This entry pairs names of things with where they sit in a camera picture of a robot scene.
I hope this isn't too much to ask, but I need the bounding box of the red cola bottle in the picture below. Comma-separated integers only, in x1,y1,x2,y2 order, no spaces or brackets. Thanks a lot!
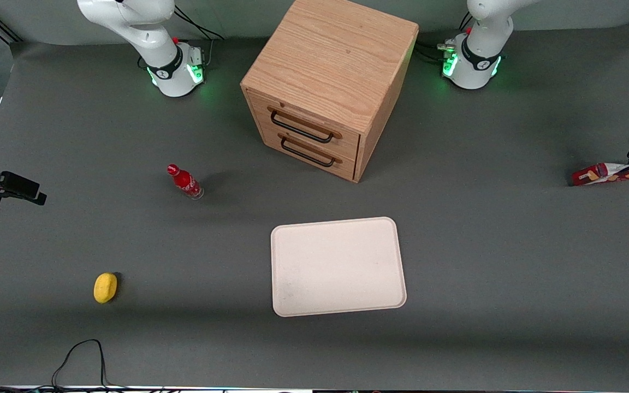
167,164,205,200

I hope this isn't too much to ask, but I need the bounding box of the black left arm base cable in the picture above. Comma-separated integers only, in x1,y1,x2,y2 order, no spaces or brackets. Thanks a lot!
417,41,457,65

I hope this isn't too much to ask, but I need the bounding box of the black right arm base cable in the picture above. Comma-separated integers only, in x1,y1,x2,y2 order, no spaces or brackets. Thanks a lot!
174,5,226,42

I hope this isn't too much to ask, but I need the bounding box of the black frame rail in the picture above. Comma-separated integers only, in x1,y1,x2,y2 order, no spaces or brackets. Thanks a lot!
0,8,23,44

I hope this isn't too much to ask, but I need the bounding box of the dark grey table mat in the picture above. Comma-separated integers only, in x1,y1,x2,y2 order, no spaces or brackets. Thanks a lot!
0,19,629,389

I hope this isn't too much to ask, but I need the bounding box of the wooden drawer front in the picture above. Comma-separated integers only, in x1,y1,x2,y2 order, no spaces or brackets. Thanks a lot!
249,90,361,160
260,123,358,182

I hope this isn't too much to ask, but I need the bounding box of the black drawer handle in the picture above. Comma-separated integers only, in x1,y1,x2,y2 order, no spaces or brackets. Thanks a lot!
270,109,335,145
281,138,337,168

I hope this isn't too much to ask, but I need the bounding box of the black arm base cable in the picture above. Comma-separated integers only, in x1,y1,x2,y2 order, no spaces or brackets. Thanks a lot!
417,41,457,65
174,5,226,42

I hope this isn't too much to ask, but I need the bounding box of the wooden drawer cabinet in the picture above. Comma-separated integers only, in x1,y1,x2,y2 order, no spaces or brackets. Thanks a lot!
240,0,420,183

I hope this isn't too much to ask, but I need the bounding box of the yellow lemon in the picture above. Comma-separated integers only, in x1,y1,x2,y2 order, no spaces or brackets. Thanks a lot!
93,272,118,304

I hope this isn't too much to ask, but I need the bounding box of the cream rectangular tray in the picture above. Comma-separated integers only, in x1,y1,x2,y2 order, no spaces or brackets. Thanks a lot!
270,217,407,318

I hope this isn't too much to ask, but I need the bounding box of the thin black looped cable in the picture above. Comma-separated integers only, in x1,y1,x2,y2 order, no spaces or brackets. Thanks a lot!
51,339,129,391

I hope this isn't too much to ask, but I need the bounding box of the red cookie box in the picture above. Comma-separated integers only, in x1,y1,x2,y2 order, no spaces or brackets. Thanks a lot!
570,162,629,187

